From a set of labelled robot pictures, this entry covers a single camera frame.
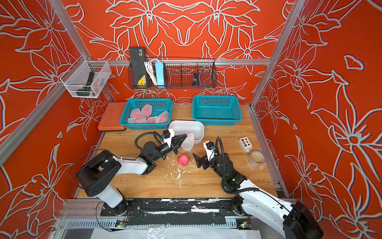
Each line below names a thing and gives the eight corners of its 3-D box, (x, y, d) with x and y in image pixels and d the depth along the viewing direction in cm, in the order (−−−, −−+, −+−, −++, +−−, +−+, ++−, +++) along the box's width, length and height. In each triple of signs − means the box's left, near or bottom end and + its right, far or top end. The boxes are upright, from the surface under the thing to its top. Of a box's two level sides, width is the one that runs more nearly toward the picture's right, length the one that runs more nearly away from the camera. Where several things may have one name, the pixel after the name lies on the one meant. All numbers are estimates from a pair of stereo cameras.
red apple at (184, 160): (183, 168, 88) (182, 164, 83) (178, 162, 91) (177, 157, 86) (190, 162, 90) (190, 158, 85) (185, 156, 93) (185, 152, 88)
